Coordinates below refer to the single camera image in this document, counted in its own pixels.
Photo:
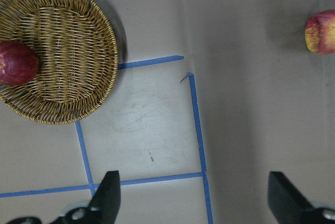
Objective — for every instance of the woven wicker basket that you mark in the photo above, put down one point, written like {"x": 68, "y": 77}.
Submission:
{"x": 78, "y": 52}

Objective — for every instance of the red yellow apple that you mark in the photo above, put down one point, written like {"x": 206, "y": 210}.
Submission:
{"x": 319, "y": 33}

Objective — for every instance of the dark red apple in basket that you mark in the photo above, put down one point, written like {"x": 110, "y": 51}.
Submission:
{"x": 19, "y": 64}

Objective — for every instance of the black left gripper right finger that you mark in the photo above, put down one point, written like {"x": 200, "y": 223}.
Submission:
{"x": 289, "y": 205}

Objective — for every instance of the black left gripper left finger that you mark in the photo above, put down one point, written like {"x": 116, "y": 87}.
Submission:
{"x": 102, "y": 208}

